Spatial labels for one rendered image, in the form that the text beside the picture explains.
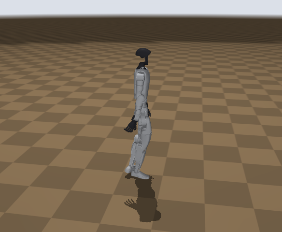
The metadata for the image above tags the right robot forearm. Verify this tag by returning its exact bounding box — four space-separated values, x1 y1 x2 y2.
134 95 144 121

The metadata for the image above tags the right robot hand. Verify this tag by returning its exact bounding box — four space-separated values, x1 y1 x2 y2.
124 115 138 132

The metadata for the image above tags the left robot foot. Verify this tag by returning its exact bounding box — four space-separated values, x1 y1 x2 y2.
125 165 135 173

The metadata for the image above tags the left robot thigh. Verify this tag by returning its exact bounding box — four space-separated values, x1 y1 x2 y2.
135 115 148 143

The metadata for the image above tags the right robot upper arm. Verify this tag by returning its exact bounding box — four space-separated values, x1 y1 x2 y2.
136 72 145 99

